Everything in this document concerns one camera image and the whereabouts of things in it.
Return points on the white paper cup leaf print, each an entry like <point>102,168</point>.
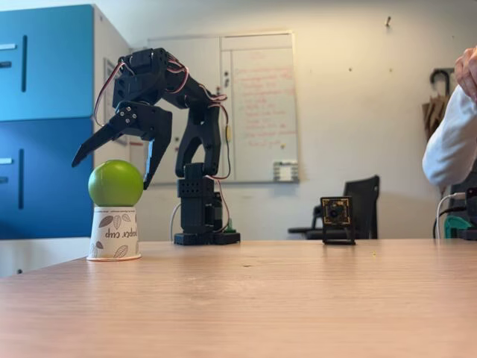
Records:
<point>115,233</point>

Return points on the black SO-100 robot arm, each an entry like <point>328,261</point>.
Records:
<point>197,123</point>

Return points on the green table clamp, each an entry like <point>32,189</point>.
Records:
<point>452,225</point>

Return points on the wall hook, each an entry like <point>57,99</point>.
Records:
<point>388,21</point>

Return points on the black chair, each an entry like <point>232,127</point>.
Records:
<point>363,194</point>

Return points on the large wall whiteboard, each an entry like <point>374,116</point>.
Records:
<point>261,93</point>

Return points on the person's hand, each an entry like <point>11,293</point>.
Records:
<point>467,72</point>

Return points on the whiteboard eraser holder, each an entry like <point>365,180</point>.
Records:
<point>286,171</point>

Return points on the green foam ball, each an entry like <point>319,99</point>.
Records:
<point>115,182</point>

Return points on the blue and white cabinet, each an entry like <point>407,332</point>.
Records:
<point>56,112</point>

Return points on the brown folded umbrella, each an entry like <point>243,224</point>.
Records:
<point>434,110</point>

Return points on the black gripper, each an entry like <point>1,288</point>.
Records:
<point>152,124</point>

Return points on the small camera module on stand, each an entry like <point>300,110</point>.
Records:
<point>336,214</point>

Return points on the person's white sleeved arm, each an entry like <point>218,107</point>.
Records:
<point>451,145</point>

